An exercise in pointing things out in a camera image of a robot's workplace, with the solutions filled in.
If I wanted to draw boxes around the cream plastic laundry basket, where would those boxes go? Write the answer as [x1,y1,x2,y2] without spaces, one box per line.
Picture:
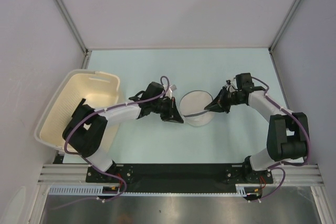
[34,69,124,151]

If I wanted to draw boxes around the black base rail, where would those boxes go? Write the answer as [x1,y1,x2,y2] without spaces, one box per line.
[85,161,274,194]

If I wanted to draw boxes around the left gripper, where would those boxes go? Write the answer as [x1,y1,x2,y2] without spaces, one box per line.
[151,97,183,123]

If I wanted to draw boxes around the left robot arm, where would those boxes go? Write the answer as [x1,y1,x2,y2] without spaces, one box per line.
[62,82,184,182]

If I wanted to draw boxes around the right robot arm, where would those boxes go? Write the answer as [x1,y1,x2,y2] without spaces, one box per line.
[204,73,310,183]

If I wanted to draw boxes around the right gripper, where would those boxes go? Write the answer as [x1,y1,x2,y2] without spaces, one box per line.
[205,86,245,113]

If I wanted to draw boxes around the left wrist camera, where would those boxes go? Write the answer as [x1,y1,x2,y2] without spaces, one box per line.
[166,84,177,99]

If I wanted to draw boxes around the white mesh laundry bag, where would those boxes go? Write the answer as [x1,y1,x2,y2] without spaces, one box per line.
[179,90,214,127]

